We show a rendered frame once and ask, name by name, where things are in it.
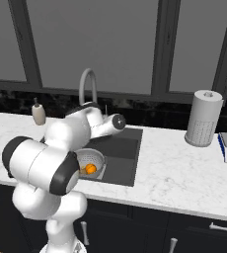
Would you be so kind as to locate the beige soap dispenser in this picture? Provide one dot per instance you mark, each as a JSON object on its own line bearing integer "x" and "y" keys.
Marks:
{"x": 38, "y": 115}

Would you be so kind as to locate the grey curved sink faucet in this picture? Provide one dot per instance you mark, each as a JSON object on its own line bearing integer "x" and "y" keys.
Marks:
{"x": 85, "y": 76}

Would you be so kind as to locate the orange fruit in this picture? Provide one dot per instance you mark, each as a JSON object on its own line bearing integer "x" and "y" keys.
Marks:
{"x": 90, "y": 168}

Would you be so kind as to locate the white paper towel roll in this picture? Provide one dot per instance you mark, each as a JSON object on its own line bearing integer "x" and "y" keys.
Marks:
{"x": 203, "y": 118}

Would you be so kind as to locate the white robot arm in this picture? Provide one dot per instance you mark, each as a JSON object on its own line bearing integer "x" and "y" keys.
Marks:
{"x": 43, "y": 161}

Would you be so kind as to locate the dark grey sink basin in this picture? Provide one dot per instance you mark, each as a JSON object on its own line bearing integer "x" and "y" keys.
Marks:
{"x": 123, "y": 154}

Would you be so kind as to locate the brown kiwi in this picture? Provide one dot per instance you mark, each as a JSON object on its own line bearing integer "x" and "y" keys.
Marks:
{"x": 82, "y": 170}

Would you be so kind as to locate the dark drawer front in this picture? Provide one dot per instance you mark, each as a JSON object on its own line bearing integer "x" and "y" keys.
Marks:
{"x": 197, "y": 220}

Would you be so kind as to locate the white colander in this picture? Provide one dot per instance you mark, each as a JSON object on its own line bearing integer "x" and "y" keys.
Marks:
{"x": 94, "y": 156}

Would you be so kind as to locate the dark cupboard door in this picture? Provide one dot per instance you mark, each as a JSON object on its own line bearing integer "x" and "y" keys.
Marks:
{"x": 125, "y": 235}
{"x": 3, "y": 217}
{"x": 207, "y": 246}

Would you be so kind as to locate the grey framed window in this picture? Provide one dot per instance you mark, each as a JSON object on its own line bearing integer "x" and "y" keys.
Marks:
{"x": 95, "y": 42}

